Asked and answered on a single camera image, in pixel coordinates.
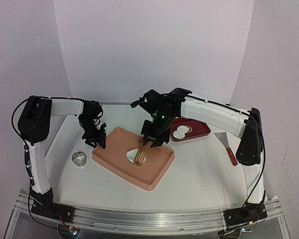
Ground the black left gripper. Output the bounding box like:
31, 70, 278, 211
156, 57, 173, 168
78, 116, 106, 148

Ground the wooden rolling pin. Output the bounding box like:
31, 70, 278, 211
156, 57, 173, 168
134, 145, 150, 165

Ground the white dough piece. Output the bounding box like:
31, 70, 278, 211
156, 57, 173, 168
126, 149, 147, 163

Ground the pink plastic tray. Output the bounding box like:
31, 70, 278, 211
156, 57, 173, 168
92, 127, 175, 191

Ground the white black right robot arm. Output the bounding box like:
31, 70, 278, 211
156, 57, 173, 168
131, 88, 268, 227

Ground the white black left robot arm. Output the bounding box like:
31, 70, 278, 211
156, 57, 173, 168
12, 96, 106, 223

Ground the flat white dumpling wrapper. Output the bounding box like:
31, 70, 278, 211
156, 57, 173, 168
177, 125, 189, 134

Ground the dark red square tray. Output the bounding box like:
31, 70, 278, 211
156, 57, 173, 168
170, 118, 211, 142

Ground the round steel cutter ring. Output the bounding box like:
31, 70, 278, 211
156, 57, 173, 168
71, 151, 87, 167

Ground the metal scraper red handle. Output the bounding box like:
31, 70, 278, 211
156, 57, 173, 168
214, 132, 238, 166

